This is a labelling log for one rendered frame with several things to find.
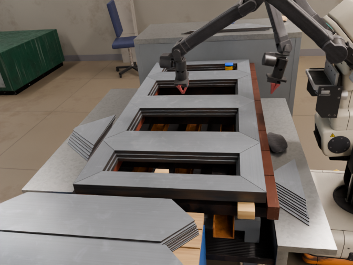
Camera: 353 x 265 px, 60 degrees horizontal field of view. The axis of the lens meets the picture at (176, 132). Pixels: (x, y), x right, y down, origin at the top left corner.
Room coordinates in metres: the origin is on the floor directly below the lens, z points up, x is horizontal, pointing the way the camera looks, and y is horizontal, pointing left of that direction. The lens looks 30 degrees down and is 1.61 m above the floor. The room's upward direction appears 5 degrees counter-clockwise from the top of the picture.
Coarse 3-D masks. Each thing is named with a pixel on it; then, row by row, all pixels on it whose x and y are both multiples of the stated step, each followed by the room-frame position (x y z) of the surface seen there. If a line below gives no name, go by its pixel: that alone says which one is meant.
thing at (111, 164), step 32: (224, 64) 2.30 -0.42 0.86; (128, 128) 1.41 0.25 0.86; (128, 160) 1.17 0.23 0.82; (160, 160) 1.14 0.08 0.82; (192, 160) 1.11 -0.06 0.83; (224, 160) 1.09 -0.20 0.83; (96, 192) 0.96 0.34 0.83; (128, 192) 0.93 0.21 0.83; (160, 192) 0.90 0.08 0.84; (192, 192) 0.88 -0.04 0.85; (224, 192) 0.86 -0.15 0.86; (256, 192) 0.83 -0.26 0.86
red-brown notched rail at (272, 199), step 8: (256, 80) 1.99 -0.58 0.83; (256, 88) 1.85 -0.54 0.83; (256, 96) 1.73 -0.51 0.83; (256, 104) 1.62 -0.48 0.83; (256, 112) 1.52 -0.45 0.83; (264, 128) 1.34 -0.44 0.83; (264, 136) 1.26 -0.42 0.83; (264, 144) 1.19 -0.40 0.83; (264, 152) 1.13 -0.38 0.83; (264, 160) 1.07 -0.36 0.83; (264, 168) 1.01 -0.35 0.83; (272, 168) 1.01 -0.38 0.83; (272, 176) 0.96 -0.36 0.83; (272, 184) 0.91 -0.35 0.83; (272, 192) 0.87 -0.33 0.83; (272, 200) 0.82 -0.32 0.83; (272, 208) 0.79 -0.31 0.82; (272, 216) 0.79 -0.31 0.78
